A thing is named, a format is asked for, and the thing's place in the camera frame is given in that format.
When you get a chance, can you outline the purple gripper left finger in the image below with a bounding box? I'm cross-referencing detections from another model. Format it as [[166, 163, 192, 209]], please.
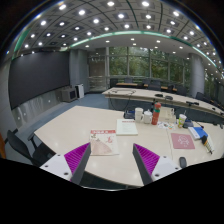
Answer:
[[64, 143, 91, 185]]

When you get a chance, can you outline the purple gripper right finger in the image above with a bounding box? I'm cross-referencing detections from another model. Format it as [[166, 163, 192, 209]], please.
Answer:
[[133, 143, 160, 185]]

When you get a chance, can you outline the black computer mouse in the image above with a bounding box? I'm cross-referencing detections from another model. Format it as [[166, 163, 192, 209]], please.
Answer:
[[179, 157, 187, 168]]

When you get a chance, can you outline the pink mouse pad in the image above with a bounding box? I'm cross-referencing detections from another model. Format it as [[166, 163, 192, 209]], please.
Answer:
[[171, 133, 195, 149]]

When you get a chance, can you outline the red and white magazine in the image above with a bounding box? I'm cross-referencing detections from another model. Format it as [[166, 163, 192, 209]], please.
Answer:
[[90, 130, 119, 156]]

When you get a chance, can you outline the black office chair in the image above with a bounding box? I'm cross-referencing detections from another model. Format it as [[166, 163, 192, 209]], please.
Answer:
[[7, 130, 55, 167]]

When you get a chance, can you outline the white mug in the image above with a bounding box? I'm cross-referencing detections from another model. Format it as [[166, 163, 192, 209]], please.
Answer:
[[135, 107, 143, 122]]

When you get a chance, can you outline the paper cup with green print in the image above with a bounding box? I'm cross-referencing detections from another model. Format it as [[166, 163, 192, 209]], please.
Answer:
[[178, 114, 187, 128]]

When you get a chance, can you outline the red thermos bottle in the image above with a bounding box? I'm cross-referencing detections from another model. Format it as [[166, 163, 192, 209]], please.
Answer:
[[151, 102, 161, 125]]

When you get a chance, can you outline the yellow black pen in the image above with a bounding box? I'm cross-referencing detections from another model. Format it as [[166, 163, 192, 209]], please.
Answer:
[[201, 135, 213, 154]]

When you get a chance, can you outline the grey cabinet box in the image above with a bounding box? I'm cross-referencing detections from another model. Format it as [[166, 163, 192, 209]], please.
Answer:
[[61, 88, 77, 103]]

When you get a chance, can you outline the long curved conference table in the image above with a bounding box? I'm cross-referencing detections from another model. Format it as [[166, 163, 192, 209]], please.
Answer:
[[103, 87, 224, 124]]

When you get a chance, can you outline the large dark wall screen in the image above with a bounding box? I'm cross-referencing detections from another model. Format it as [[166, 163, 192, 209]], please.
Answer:
[[8, 52, 70, 109]]

